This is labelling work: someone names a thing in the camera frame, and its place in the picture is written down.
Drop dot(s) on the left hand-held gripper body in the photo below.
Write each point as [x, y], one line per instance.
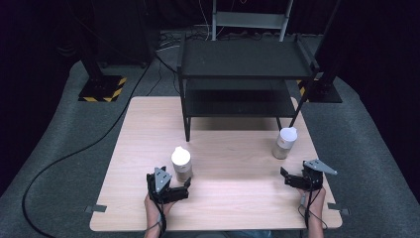
[160, 180]

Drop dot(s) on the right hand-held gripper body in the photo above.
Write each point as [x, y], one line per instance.
[313, 177]

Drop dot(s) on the white-lidded clear jar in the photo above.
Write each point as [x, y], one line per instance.
[181, 162]
[284, 142]

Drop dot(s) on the black metal shelf rack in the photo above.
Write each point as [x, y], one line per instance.
[244, 61]

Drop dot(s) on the person's right hand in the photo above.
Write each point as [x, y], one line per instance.
[317, 201]

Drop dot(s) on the person's left hand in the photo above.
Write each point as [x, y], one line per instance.
[155, 208]

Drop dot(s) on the grey tape piece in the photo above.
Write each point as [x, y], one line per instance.
[95, 208]
[338, 208]

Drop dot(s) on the grey metal stand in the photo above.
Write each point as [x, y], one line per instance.
[251, 20]

